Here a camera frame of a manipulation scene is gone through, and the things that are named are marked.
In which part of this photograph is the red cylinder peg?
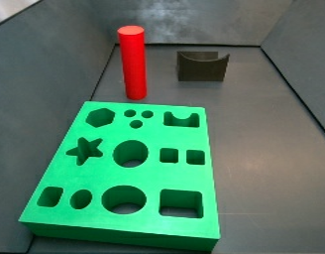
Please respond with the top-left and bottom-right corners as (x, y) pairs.
(117, 25), (146, 100)

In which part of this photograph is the green shape sorting board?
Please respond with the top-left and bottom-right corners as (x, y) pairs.
(20, 102), (221, 251)

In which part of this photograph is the dark grey arch block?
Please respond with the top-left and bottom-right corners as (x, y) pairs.
(177, 51), (231, 81)

